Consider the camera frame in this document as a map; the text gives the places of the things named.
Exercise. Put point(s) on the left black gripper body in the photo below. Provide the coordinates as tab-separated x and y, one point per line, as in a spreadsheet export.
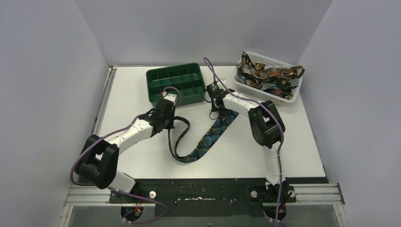
167	122

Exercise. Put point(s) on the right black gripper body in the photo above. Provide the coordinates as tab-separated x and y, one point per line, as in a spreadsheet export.
217	108

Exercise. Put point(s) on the blue patterned tie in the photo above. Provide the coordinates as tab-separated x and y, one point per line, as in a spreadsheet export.
220	125

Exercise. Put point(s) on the green compartment tray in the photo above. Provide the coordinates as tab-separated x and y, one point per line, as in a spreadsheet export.
186	81

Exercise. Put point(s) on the white plastic basket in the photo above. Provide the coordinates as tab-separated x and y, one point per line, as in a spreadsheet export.
252	92

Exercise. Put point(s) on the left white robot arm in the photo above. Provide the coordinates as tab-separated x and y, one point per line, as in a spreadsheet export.
99	158

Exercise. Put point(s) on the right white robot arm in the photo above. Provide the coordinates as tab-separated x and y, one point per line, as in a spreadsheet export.
266	124

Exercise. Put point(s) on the pile of patterned ties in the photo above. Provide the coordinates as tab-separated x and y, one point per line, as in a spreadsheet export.
268	78

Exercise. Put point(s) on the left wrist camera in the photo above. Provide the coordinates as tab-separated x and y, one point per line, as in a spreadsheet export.
170	97

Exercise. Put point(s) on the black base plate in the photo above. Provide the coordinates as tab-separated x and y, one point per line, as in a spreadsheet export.
222	197

